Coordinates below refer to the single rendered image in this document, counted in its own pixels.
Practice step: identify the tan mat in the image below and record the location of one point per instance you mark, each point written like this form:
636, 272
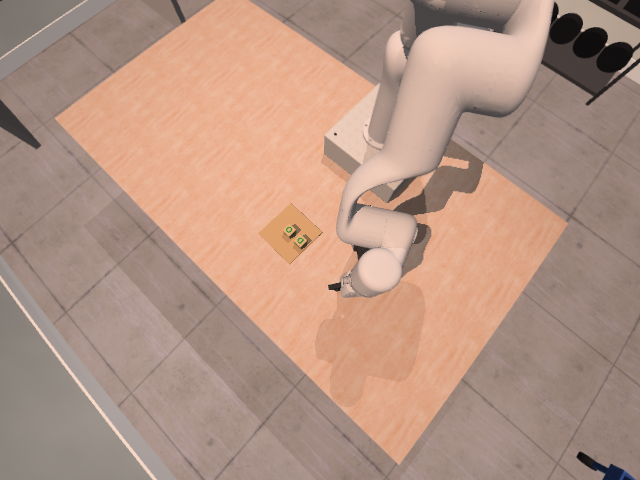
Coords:
273, 232

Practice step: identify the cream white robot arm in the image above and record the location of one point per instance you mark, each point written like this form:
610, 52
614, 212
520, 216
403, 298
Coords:
451, 68

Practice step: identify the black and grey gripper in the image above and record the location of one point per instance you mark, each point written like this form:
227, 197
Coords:
345, 289

